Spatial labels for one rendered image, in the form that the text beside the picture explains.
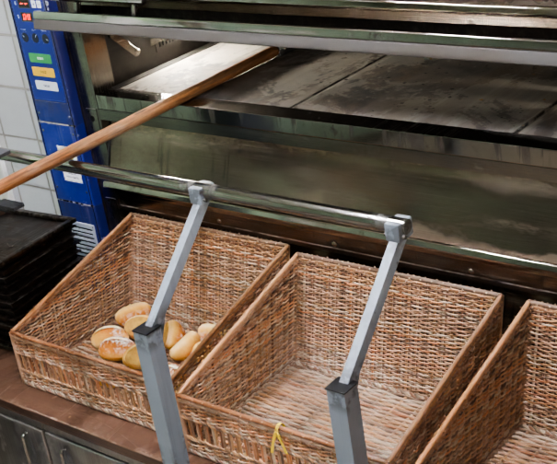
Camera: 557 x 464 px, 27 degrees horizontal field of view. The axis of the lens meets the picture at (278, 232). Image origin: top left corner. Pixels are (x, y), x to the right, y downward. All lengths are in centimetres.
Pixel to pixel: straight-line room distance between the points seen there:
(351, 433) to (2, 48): 171
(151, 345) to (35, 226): 97
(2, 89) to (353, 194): 121
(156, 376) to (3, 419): 78
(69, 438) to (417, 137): 110
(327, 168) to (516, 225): 49
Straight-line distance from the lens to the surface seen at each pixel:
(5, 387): 302
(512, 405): 245
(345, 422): 203
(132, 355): 288
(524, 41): 207
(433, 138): 242
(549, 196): 236
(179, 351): 286
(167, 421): 240
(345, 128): 254
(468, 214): 245
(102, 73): 309
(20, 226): 322
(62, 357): 281
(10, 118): 341
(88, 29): 278
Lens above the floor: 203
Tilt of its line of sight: 24 degrees down
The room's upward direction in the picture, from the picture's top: 9 degrees counter-clockwise
